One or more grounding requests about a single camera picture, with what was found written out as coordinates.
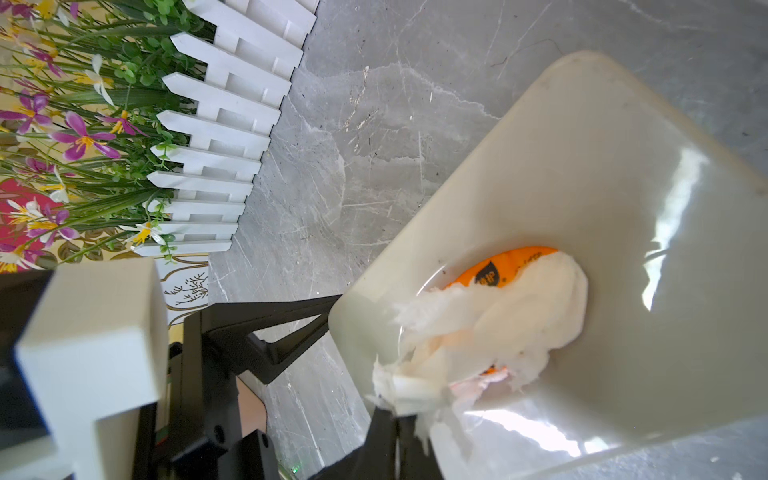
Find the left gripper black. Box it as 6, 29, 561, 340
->
129, 295, 340, 479

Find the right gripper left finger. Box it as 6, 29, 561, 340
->
311, 408, 397, 480

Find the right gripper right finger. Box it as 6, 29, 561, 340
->
397, 416, 444, 480

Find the orange tissue pack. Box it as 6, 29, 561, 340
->
368, 251, 588, 454

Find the beige tissue box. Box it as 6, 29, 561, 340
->
330, 51, 767, 479

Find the white fence flower planter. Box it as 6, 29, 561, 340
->
1, 1, 317, 273

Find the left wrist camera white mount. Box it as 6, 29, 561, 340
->
1, 258, 169, 479

